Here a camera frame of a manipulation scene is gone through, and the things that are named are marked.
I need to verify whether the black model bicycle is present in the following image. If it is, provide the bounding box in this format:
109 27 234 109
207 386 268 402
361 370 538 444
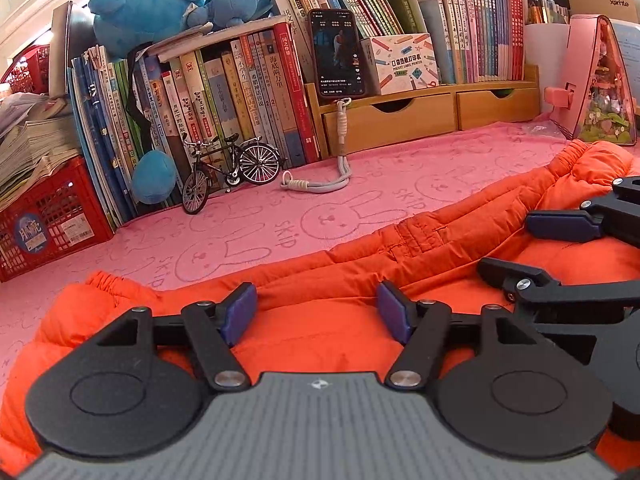
181 133 281 216

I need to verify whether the red plastic basket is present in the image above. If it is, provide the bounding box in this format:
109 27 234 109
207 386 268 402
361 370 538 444
0 45 51 96

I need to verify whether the wooden desktop organizer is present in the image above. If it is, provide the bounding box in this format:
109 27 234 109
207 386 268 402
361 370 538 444
305 64 541 159

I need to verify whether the grey phone lanyard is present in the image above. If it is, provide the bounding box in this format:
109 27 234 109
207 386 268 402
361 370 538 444
280 99 353 194

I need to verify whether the light blue paper sheet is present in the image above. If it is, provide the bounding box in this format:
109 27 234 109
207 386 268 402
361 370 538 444
611 17 640 61

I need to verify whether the row of tall picture books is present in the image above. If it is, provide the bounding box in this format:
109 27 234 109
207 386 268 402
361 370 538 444
67 22 321 229

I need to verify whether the grey flat board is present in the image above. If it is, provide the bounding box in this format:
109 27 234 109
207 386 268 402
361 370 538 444
50 1 104 96

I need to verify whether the red plastic crate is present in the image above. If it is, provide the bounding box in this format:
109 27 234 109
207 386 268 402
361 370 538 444
0 156 116 284

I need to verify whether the white card sheet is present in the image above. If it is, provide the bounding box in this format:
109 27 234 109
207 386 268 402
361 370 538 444
524 22 571 111

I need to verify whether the thick beige-paged book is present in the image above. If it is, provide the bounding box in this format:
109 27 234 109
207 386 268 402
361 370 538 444
145 14 289 64

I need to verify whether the pink rabbit-print blanket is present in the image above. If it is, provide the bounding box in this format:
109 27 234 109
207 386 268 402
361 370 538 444
0 120 591 392

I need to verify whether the pink triangular toy house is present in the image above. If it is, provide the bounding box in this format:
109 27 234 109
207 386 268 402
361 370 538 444
545 14 639 146

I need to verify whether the row of small green-spine books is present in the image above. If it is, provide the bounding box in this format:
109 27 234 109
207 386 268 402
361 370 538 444
272 0 419 44

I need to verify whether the wooden drawer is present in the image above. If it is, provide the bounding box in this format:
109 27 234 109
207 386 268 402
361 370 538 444
456 87 539 131
322 94 459 154

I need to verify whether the clear plastic bag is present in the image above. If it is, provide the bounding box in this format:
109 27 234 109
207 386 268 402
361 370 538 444
520 122 566 139

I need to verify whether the orange down jacket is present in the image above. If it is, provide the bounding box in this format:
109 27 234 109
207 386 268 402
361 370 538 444
0 140 640 476

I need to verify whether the row of pastel-spine books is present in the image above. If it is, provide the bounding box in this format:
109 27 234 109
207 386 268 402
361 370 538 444
417 0 526 85

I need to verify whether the white box with pencil print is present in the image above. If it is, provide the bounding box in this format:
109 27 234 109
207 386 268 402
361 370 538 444
360 33 440 96

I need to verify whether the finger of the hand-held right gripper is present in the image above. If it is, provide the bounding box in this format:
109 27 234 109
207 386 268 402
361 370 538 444
476 257 640 313
525 175 640 250

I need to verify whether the stack of magazines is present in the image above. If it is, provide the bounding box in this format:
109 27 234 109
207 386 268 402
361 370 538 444
0 92 84 211

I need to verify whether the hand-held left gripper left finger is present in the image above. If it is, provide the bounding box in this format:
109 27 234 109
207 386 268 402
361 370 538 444
97 281 259 391

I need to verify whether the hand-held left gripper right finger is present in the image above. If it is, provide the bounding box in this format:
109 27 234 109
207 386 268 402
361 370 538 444
376 281 541 391

